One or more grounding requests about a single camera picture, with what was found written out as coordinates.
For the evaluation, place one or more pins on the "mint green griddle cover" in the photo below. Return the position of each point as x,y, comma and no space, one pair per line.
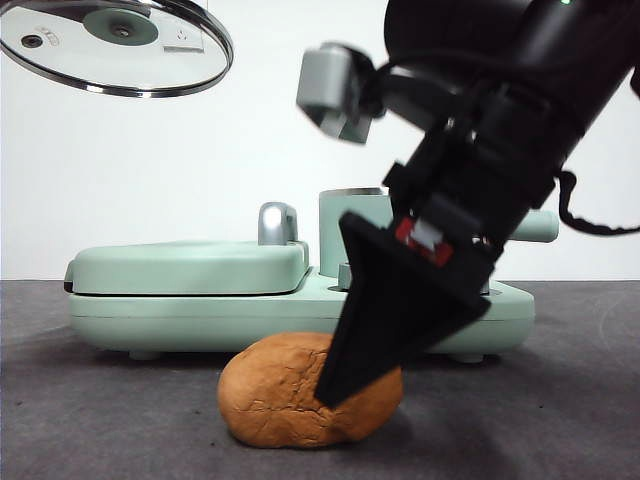
185,265

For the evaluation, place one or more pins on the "glass lid with green knob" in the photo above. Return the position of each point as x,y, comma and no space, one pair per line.
120,30

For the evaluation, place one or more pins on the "mint green cooker base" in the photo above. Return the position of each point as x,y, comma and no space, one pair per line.
200,320

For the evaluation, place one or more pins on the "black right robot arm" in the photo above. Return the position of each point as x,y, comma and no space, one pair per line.
550,50

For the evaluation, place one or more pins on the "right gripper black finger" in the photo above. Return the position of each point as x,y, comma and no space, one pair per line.
395,310

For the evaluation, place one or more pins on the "silver control knob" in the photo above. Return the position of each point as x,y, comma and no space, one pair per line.
344,277

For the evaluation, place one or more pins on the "brown potato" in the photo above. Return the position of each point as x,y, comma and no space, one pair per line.
270,390

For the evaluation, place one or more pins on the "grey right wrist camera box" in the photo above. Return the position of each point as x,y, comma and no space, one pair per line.
325,85

